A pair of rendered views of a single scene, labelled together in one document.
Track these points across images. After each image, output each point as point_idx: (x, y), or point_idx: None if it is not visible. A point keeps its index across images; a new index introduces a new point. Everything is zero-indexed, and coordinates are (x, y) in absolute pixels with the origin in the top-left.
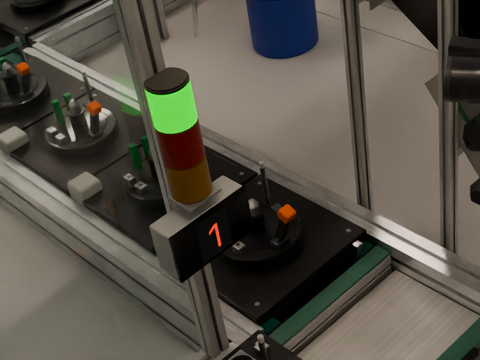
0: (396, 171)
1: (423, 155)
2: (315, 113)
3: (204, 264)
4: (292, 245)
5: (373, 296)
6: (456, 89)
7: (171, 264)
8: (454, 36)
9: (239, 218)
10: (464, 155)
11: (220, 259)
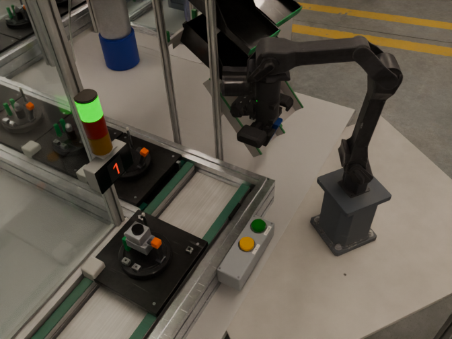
0: (188, 124)
1: (200, 114)
2: (144, 97)
3: (112, 183)
4: (147, 166)
5: (188, 185)
6: (227, 91)
7: (96, 185)
8: (224, 66)
9: (126, 159)
10: None
11: None
